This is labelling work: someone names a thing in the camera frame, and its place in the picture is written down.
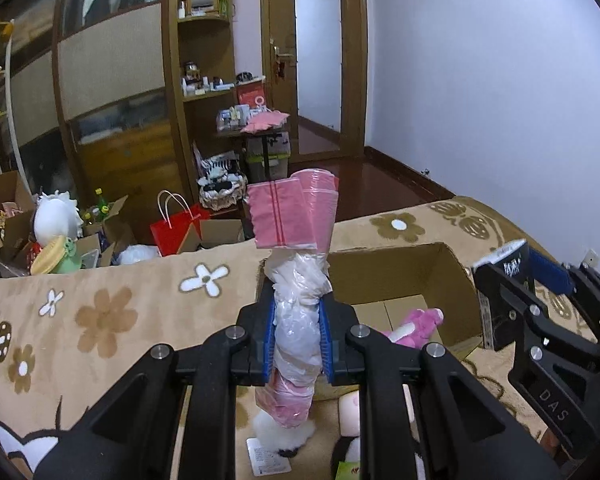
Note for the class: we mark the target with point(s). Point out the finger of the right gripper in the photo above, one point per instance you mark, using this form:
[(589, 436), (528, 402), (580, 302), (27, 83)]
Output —
[(579, 284), (511, 262)]

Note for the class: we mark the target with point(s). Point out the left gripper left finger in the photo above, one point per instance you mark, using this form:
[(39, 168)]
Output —
[(173, 411)]

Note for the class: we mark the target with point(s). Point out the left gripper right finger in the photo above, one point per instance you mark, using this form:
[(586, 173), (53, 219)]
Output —
[(423, 406)]

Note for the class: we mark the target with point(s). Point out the pink white plush toy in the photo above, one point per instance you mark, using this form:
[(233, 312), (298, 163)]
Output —
[(418, 327)]

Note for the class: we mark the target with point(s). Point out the small black white plush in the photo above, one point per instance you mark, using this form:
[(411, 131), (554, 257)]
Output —
[(283, 441)]

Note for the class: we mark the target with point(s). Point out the pink plastic bag roll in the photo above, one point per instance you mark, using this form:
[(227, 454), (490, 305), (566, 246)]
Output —
[(294, 218)]

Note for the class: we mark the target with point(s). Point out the pink pig cube plush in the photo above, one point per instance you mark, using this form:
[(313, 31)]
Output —
[(349, 412)]

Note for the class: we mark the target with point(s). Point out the black white penguin plush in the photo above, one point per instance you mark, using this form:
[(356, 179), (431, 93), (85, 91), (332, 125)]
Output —
[(346, 459)]

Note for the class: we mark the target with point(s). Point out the open cardboard box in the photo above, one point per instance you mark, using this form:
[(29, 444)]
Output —
[(384, 285)]

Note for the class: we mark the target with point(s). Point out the beige floral blanket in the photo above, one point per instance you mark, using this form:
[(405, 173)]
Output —
[(66, 339)]

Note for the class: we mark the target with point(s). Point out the green frog burger plush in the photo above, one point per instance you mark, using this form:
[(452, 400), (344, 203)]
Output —
[(59, 256)]

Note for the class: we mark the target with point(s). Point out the red paper bag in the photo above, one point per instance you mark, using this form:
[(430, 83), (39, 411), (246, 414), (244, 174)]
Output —
[(176, 219)]

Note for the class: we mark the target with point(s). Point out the small cardboard box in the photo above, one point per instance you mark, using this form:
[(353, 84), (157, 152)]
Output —
[(210, 234)]

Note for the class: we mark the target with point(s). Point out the green glass bottle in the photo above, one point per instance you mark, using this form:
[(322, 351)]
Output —
[(102, 204)]

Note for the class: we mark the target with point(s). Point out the white spiky-hair plush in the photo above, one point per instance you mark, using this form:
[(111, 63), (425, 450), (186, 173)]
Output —
[(56, 214)]

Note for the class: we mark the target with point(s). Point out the brown floor cardboard box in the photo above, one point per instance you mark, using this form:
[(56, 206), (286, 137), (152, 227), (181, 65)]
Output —
[(16, 211)]

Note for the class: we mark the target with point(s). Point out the clear storage bin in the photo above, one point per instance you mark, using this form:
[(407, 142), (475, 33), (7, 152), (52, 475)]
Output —
[(268, 157)]

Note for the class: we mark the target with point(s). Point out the basket with zebra plush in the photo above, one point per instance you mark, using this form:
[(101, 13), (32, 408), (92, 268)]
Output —
[(221, 182)]

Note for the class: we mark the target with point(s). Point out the pink cloth on table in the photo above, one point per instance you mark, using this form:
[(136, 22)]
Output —
[(267, 119)]

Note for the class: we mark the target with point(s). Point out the small cluttered table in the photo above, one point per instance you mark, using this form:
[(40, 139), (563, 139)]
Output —
[(229, 124)]

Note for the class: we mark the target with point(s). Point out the wooden door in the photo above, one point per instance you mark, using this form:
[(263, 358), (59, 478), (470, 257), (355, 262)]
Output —
[(314, 55)]

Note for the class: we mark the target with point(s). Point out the wooden wardrobe cabinet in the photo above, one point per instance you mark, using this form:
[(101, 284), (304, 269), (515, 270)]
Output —
[(99, 87)]

